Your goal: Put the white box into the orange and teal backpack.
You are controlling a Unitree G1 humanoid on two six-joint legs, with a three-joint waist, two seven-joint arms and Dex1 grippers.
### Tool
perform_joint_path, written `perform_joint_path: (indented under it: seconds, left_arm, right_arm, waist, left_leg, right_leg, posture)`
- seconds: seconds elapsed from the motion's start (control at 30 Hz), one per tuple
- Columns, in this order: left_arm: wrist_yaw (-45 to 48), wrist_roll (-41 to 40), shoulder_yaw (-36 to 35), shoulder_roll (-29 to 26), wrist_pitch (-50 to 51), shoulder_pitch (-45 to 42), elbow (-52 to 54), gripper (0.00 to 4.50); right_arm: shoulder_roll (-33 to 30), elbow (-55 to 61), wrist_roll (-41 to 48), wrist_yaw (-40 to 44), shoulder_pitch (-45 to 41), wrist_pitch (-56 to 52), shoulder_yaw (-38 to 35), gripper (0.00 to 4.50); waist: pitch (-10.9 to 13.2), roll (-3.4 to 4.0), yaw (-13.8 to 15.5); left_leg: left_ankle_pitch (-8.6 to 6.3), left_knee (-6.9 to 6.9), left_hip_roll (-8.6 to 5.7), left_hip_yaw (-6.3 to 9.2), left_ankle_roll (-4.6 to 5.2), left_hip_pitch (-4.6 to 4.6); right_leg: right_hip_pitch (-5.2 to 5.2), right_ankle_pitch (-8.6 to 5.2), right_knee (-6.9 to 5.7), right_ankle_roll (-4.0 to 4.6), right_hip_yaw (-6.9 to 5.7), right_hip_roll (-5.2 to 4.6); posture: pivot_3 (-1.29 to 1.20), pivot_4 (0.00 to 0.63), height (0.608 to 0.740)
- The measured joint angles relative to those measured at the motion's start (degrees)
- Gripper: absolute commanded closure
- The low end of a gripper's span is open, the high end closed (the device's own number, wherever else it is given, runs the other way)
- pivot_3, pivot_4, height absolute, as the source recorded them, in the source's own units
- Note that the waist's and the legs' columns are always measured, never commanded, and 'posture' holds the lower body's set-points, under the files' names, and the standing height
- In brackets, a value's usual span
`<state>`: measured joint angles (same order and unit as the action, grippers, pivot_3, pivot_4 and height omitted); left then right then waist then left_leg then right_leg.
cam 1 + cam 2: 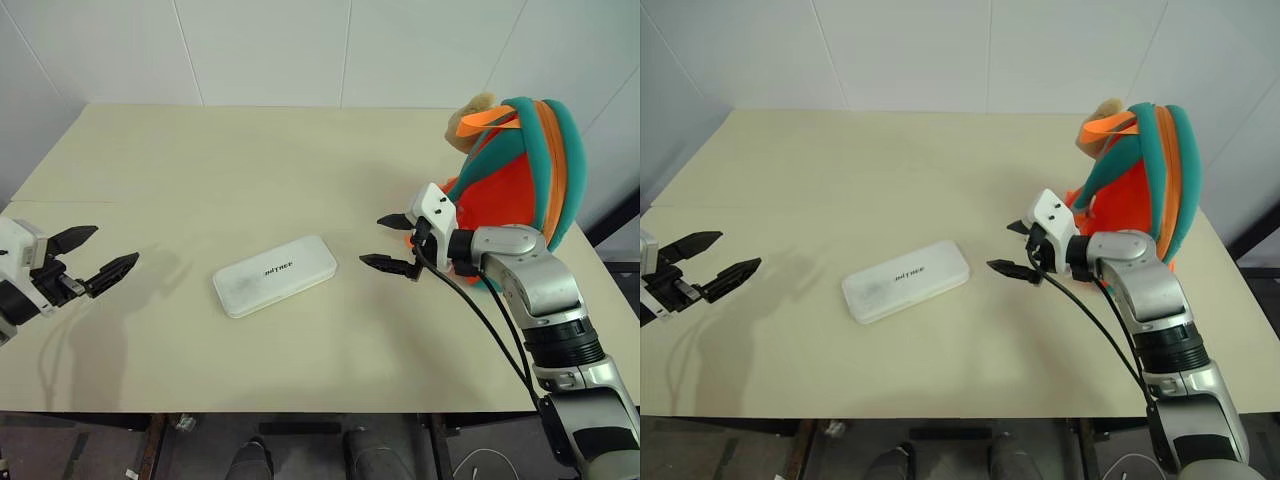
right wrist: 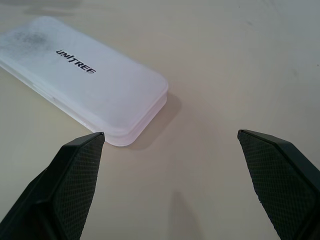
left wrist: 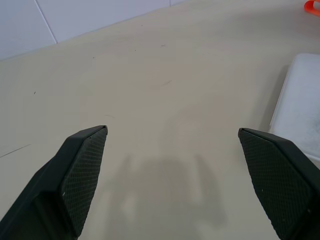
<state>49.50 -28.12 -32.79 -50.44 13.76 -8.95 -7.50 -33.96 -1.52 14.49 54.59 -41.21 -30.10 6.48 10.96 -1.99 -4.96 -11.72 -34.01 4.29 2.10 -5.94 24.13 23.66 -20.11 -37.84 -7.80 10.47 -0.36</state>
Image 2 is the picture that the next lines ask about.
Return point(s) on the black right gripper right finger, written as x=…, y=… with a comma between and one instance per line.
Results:
x=282, y=180

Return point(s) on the white translucent plastic case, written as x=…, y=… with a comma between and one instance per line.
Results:
x=100, y=95

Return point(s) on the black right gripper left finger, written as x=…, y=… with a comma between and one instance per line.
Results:
x=67, y=182

